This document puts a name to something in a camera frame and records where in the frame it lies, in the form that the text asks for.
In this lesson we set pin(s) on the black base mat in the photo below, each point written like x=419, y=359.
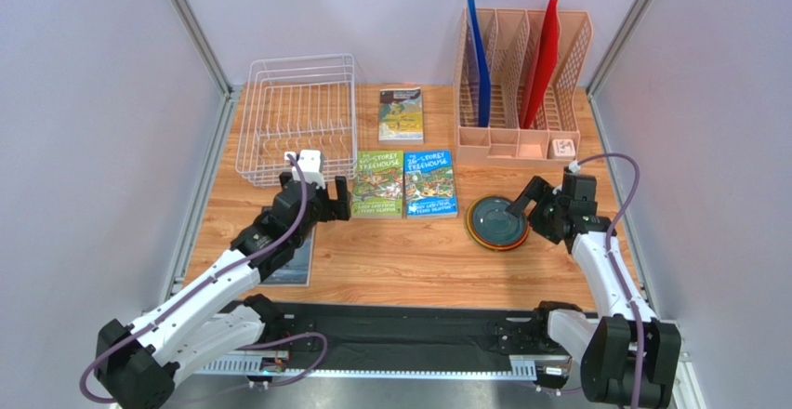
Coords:
x=409, y=339

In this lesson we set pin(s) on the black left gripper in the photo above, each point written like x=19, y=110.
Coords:
x=336, y=208

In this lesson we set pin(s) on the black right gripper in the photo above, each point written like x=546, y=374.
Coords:
x=542, y=211

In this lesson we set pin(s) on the pink plastic file organizer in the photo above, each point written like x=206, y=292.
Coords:
x=509, y=37

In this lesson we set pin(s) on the small yellow cover book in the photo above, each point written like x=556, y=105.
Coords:
x=400, y=116

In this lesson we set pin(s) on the small white patterned box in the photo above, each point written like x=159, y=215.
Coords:
x=562, y=149

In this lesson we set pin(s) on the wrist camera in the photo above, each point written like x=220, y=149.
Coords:
x=573, y=167
x=307, y=166

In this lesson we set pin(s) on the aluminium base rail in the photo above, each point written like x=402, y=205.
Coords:
x=272, y=365

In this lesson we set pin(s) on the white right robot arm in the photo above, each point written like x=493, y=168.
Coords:
x=609, y=291

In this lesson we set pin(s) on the blue 26-storey treehouse book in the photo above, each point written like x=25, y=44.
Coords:
x=429, y=185

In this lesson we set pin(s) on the blue folder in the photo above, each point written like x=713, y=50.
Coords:
x=478, y=73

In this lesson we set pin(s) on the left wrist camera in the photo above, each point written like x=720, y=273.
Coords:
x=307, y=166

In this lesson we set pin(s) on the dark brown plate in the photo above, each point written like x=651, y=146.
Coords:
x=489, y=203

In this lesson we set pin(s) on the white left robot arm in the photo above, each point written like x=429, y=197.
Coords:
x=204, y=300

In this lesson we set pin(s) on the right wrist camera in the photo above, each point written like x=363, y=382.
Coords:
x=573, y=167

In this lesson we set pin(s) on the white wire dish rack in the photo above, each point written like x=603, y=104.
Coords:
x=294, y=104

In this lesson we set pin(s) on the green 65-storey treehouse book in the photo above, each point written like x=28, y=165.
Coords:
x=378, y=185

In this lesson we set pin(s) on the orange plate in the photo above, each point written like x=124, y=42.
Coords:
x=497, y=230

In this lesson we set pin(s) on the nineteen eighty-four book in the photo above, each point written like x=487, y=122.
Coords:
x=296, y=272

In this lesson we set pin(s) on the red folder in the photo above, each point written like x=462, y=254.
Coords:
x=542, y=67

